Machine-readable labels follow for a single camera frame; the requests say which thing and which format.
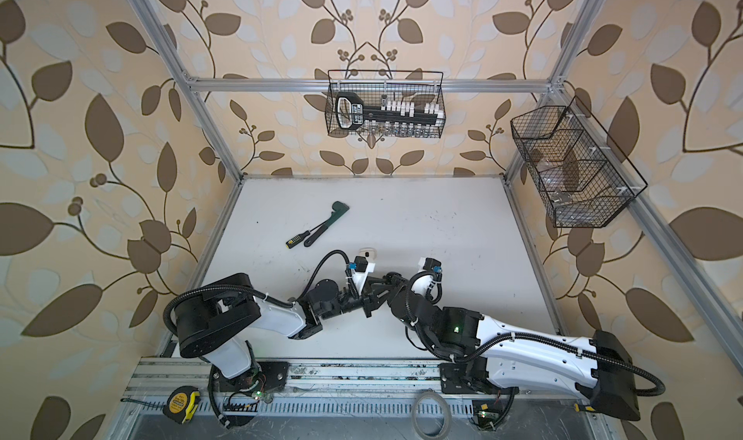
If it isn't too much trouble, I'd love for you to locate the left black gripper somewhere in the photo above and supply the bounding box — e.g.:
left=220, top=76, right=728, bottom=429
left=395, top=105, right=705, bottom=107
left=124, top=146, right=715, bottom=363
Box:
left=319, top=274, right=398, bottom=323

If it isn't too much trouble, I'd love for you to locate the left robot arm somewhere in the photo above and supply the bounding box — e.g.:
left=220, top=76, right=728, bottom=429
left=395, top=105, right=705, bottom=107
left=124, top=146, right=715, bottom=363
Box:
left=163, top=250, right=402, bottom=380

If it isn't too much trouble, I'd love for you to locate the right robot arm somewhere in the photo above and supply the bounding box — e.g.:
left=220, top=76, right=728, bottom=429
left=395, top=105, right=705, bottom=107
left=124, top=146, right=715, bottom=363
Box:
left=383, top=271, right=666, bottom=421

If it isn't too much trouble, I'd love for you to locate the green pipe wrench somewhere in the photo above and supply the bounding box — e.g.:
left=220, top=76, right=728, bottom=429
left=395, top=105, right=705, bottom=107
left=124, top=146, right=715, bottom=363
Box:
left=303, top=201, right=349, bottom=248

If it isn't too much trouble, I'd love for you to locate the black yellow screwdriver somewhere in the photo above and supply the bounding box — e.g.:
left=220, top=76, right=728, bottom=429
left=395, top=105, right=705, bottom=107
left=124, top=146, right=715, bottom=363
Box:
left=286, top=230, right=312, bottom=250

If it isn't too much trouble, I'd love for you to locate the white tape roll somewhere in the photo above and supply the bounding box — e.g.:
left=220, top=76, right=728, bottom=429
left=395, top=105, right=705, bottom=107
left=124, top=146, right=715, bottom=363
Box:
left=410, top=390, right=453, bottom=440

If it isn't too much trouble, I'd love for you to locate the black tool in basket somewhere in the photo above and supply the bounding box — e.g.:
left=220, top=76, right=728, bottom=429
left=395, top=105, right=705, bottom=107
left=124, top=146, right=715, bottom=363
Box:
left=328, top=92, right=446, bottom=130

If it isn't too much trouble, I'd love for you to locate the small yellow screwdriver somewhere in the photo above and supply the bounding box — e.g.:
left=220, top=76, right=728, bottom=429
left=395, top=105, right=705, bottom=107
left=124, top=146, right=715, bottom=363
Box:
left=574, top=403, right=594, bottom=412

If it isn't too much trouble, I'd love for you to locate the yellow tape measure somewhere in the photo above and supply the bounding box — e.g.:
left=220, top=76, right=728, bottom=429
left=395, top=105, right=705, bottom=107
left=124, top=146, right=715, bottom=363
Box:
left=162, top=386, right=200, bottom=425

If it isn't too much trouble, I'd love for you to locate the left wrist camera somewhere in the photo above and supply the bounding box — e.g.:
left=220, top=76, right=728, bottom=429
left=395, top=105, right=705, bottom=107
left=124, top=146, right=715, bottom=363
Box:
left=346, top=255, right=375, bottom=295

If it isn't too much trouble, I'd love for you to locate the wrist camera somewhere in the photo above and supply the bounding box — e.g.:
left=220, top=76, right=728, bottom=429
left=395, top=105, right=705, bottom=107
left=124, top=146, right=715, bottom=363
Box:
left=346, top=255, right=375, bottom=295
left=413, top=257, right=442, bottom=304

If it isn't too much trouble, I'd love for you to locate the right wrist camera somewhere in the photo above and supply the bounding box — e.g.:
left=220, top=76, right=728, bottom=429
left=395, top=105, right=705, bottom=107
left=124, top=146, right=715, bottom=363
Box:
left=413, top=257, right=442, bottom=304

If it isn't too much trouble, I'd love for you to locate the back wire basket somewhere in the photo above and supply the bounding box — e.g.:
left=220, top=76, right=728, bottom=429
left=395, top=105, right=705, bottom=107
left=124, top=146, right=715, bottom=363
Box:
left=324, top=68, right=447, bottom=139

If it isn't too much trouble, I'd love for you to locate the wire basket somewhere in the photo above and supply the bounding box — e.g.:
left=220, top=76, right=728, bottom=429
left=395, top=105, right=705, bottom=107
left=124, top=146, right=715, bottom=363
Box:
left=324, top=68, right=447, bottom=139
left=510, top=97, right=648, bottom=228

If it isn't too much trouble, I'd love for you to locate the right wire basket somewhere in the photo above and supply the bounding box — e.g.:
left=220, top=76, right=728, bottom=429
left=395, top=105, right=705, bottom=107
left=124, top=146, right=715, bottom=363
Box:
left=510, top=97, right=648, bottom=228

